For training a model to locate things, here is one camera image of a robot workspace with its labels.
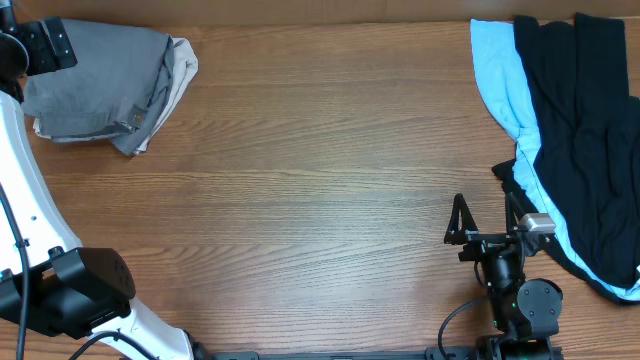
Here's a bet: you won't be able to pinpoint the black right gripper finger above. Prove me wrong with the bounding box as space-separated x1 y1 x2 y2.
505 192 525 232
444 193 478 245

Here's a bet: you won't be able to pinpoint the grey shorts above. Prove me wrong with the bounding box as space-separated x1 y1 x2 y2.
22 19 175 156

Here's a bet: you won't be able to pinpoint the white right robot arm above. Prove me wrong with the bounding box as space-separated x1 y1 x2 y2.
437 193 564 360

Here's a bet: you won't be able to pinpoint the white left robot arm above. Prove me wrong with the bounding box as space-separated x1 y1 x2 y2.
1 1 209 359

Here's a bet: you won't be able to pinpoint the beige folded shorts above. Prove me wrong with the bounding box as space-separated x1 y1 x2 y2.
22 37 198 156

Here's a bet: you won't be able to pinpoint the black garment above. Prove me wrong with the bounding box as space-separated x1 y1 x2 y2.
493 13 639 305

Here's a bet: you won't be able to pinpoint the light blue garment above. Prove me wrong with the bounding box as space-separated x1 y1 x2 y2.
470 19 639 305

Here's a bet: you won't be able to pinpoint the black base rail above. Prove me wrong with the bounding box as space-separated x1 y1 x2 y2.
194 347 564 360

